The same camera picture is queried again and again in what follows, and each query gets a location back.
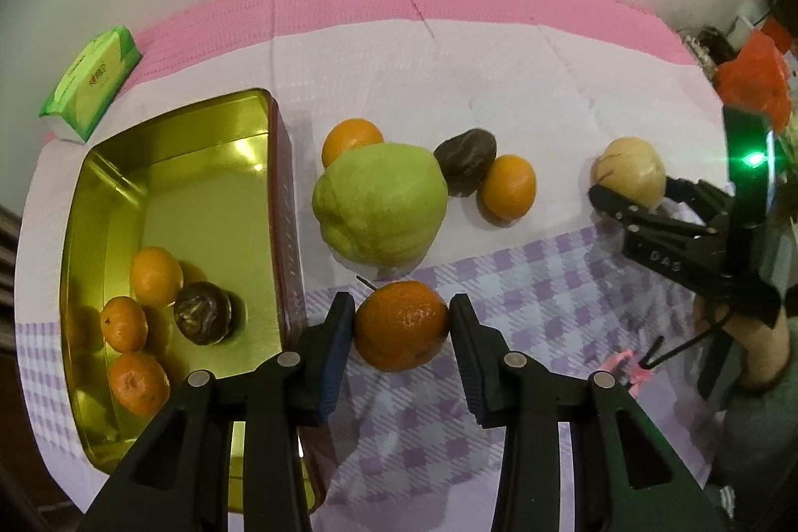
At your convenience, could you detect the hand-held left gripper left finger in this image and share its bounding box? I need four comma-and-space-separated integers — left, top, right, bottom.
75, 291, 356, 532

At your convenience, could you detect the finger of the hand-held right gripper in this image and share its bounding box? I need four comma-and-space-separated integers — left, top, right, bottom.
664, 177, 733, 224
589, 184, 705, 243

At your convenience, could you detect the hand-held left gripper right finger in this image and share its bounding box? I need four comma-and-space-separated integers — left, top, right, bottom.
447, 292, 728, 532

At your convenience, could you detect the pale yellow pear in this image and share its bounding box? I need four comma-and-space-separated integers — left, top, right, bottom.
592, 136, 667, 210

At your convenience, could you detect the mandarin orange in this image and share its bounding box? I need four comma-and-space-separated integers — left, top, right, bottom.
353, 281, 451, 372
130, 246, 185, 309
322, 118, 385, 168
109, 351, 171, 417
477, 154, 537, 224
100, 296, 149, 354

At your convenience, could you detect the dark brown passion fruit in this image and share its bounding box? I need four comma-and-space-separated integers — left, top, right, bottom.
433, 129, 498, 198
173, 281, 236, 346

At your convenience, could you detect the large green pomelo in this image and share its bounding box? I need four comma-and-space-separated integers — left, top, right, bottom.
312, 142, 448, 266

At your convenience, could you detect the dark red tin box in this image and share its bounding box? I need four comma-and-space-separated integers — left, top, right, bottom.
59, 87, 328, 514

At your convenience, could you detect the person's right hand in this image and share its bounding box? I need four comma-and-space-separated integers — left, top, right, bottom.
693, 301, 792, 391

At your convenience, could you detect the orange plastic bag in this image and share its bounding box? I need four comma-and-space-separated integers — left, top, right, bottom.
714, 30, 793, 128

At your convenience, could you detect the pale small clutter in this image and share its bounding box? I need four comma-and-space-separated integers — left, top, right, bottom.
682, 26, 740, 78

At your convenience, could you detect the pink purple checked cloth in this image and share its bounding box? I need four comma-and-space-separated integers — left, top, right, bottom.
15, 0, 749, 532

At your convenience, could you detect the small pink clip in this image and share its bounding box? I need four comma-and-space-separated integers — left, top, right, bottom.
601, 348, 655, 399

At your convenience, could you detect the green tissue pack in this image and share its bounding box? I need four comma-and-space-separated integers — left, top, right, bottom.
38, 26, 143, 143

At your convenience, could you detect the thin black cable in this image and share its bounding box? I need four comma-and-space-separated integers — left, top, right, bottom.
642, 314, 730, 371

